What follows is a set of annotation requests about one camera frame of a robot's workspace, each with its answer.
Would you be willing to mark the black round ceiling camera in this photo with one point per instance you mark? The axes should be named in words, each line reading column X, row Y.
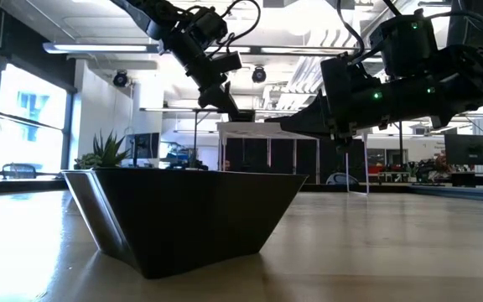
column 259, row 74
column 121, row 79

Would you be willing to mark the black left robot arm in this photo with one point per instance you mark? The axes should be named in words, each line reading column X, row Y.
column 149, row 12

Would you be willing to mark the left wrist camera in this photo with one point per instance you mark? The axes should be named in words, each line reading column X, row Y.
column 232, row 61

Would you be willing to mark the green succulent plant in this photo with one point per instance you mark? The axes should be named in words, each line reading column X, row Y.
column 107, row 157

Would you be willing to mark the black aluminium table frame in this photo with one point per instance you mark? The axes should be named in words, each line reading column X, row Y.
column 23, row 184

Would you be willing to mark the black computer monitor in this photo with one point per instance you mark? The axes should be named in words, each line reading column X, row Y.
column 145, row 146
column 470, row 149

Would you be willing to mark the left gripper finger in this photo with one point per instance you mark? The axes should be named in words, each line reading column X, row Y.
column 218, row 102
column 230, row 96

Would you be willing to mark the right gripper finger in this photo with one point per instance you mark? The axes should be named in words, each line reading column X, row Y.
column 308, row 121

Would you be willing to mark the wavy square black plate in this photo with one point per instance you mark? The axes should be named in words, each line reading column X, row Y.
column 183, row 222

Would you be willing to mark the dark cabinet row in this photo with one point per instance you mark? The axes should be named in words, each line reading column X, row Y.
column 283, row 159

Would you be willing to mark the white rounded chair back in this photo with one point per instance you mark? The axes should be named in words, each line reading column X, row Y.
column 342, row 179

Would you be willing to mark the long ceiling light bar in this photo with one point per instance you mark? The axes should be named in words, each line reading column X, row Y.
column 99, row 47

